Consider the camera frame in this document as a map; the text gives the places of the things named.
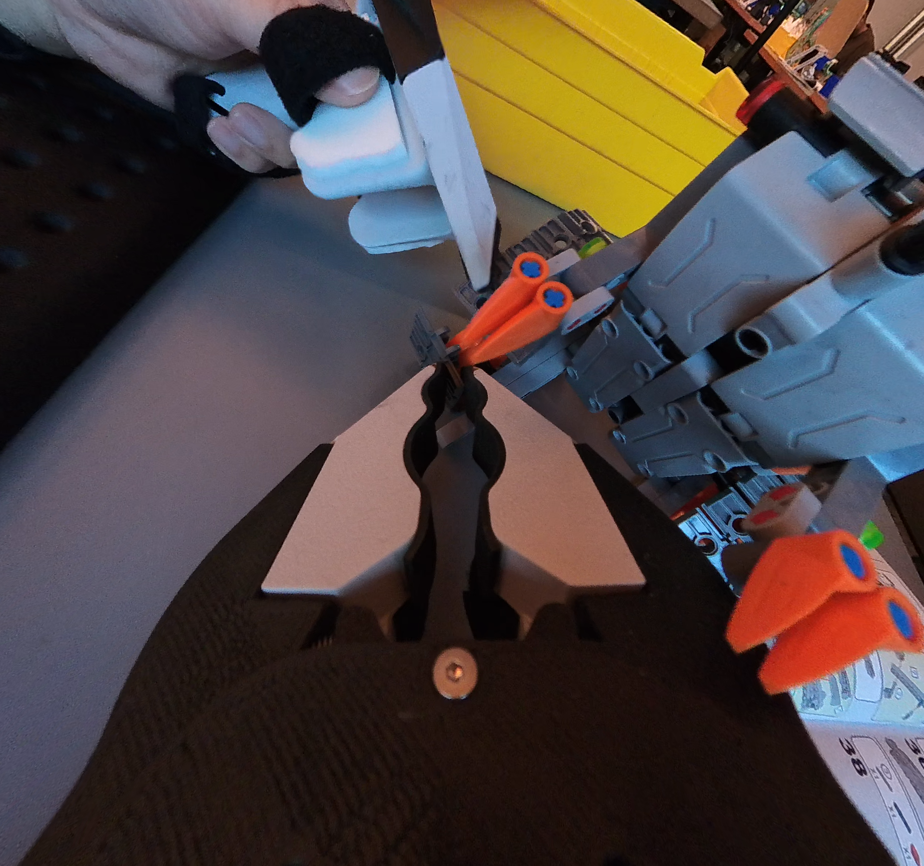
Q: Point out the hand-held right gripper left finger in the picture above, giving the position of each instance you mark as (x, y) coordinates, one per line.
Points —
(346, 519)

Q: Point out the grey orange building-block toy robot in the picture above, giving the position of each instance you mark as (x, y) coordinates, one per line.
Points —
(758, 252)

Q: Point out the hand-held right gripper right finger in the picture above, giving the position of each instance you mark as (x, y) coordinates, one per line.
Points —
(563, 519)

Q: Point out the white instruction booklet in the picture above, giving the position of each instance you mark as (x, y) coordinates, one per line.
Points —
(881, 794)

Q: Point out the grey desk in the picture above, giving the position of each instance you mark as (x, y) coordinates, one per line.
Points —
(180, 411)

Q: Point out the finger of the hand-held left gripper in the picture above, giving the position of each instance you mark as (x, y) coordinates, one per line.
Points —
(455, 151)

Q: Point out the yellow plastic bin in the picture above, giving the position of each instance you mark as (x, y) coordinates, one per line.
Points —
(577, 86)

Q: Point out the black perforated mat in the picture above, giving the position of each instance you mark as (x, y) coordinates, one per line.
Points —
(72, 230)

